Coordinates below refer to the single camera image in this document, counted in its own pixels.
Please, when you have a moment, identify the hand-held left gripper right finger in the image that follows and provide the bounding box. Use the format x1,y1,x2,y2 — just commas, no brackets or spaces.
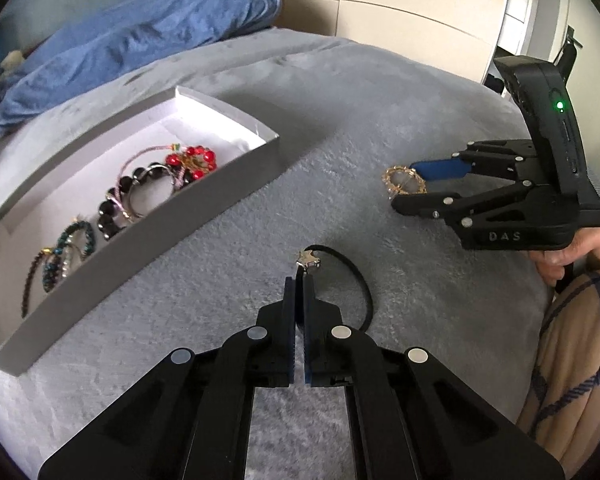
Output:
302,275,566,480

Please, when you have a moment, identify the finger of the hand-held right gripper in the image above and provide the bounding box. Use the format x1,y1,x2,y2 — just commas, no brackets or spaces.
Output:
390,180,546,234
409,139,539,183

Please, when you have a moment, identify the gold chain bracelet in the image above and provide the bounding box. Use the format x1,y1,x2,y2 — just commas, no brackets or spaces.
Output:
381,164,429,196

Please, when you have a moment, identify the beige striped garment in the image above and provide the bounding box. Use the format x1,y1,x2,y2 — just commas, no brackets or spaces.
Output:
517,267,600,480

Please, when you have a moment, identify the thin dark bead bracelet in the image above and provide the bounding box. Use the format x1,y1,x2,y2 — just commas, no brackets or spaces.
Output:
21,252,48,318

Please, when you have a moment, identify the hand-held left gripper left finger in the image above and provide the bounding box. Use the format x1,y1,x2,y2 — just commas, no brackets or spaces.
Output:
37,275,298,480

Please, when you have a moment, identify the blue pillow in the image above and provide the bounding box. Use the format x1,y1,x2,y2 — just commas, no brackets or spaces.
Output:
0,0,283,136

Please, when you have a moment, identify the pink cord bracelet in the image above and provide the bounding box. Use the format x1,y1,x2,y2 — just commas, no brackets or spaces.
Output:
106,144,187,211

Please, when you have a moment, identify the large black bead bracelet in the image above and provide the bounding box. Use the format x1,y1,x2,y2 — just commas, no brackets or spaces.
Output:
96,165,176,242

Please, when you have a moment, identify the black star hair tie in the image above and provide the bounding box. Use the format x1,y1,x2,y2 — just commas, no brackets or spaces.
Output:
297,244,374,335

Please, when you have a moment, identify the red bead bracelet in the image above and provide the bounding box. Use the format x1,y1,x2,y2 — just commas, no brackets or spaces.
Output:
164,144,219,182

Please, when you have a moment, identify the silver bangle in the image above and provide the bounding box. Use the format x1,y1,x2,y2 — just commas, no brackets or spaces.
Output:
125,162,182,222

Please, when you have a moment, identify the white pearl bracelet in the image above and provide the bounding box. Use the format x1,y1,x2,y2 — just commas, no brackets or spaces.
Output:
60,245,88,281

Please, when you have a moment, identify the grey cardboard box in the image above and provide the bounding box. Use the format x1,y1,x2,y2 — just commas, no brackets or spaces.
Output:
0,86,283,378

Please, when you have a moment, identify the beige padded headboard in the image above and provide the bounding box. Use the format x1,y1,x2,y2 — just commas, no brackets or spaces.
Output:
258,0,513,86

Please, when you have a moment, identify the person's right hand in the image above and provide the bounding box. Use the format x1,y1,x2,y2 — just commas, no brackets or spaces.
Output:
527,210,600,286

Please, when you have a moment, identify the teal bead bracelet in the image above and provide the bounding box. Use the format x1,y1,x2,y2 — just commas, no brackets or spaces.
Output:
41,219,99,295

